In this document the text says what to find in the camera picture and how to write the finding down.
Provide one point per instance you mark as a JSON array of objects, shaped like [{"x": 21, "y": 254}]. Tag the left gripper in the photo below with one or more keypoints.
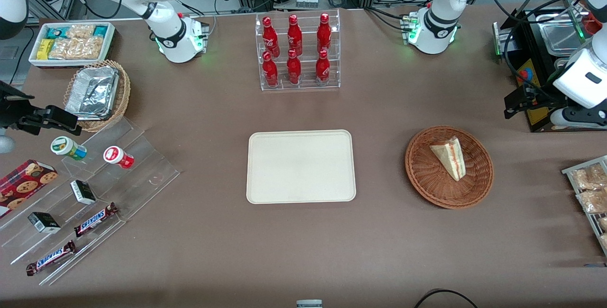
[{"x": 539, "y": 98}]

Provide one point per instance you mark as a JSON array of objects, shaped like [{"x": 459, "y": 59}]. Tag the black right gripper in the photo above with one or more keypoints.
[{"x": 10, "y": 109}]

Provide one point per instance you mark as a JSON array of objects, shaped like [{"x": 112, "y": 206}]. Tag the triangle sandwich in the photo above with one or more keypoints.
[{"x": 450, "y": 158}]

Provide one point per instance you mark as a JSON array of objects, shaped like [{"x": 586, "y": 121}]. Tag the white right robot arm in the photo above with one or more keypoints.
[{"x": 166, "y": 33}]

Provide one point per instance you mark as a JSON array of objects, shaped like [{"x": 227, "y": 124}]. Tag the aluminium foil tray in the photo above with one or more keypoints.
[{"x": 92, "y": 92}]

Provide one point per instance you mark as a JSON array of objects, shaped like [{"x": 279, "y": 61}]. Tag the oval wicker basket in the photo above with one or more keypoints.
[{"x": 124, "y": 90}]

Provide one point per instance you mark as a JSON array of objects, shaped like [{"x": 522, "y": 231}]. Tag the round brown wicker basket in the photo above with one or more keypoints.
[{"x": 427, "y": 175}]

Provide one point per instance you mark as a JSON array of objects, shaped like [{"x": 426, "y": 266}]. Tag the beige rectangular tray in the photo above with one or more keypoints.
[{"x": 300, "y": 167}]

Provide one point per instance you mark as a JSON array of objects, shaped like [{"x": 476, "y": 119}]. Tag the black hot food display case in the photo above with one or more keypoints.
[{"x": 538, "y": 118}]

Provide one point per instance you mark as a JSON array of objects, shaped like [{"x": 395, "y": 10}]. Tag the green lid yogurt cup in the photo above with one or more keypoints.
[{"x": 66, "y": 147}]

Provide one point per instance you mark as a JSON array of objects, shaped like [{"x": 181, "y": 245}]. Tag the white snack bin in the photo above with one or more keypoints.
[{"x": 34, "y": 61}]

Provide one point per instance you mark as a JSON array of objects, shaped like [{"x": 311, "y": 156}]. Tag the red chocolate cookie box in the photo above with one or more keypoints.
[{"x": 23, "y": 185}]

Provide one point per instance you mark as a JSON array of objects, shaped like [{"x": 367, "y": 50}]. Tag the yellow snack packet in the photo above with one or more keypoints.
[{"x": 45, "y": 49}]

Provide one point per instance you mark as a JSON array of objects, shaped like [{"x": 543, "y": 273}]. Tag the steel food pan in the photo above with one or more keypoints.
[{"x": 562, "y": 33}]

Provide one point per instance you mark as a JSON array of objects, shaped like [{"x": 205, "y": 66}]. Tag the clear bag of crackers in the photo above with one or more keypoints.
[
  {"x": 76, "y": 49},
  {"x": 80, "y": 31}
]

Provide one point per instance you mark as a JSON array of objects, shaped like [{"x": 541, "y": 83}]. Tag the red lid yogurt cup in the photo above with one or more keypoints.
[{"x": 117, "y": 156}]

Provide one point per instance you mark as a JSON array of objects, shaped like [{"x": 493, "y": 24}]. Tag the small black box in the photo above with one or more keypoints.
[
  {"x": 83, "y": 192},
  {"x": 43, "y": 222}
]

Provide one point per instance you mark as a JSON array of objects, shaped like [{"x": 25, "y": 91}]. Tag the teal snack packet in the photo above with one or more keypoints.
[
  {"x": 101, "y": 30},
  {"x": 57, "y": 32}
]

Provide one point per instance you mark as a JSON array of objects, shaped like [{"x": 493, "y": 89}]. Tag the bagged fried snack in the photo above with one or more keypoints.
[
  {"x": 590, "y": 177},
  {"x": 593, "y": 201}
]

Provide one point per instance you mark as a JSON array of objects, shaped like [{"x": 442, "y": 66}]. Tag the red sausage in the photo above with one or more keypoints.
[{"x": 592, "y": 24}]

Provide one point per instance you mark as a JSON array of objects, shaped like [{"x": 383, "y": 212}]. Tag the clear acrylic stepped display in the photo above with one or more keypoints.
[{"x": 142, "y": 175}]

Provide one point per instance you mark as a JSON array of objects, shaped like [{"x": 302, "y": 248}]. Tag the snickers chocolate bar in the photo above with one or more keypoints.
[
  {"x": 50, "y": 258},
  {"x": 95, "y": 220}
]

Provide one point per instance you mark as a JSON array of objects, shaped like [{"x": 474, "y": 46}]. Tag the red cola bottle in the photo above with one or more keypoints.
[
  {"x": 270, "y": 72},
  {"x": 294, "y": 35},
  {"x": 322, "y": 68},
  {"x": 293, "y": 70},
  {"x": 270, "y": 37},
  {"x": 324, "y": 33}
]

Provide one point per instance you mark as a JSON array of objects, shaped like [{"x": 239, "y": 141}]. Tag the clear acrylic bottle rack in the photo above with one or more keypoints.
[{"x": 298, "y": 87}]

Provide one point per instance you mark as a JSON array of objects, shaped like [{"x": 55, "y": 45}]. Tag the white power strip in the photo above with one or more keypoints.
[{"x": 307, "y": 2}]

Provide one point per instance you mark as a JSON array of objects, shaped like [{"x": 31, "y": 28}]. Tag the small grey device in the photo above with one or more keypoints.
[{"x": 309, "y": 304}]

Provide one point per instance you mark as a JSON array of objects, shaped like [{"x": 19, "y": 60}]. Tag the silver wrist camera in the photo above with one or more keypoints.
[
  {"x": 4, "y": 142},
  {"x": 576, "y": 117}
]

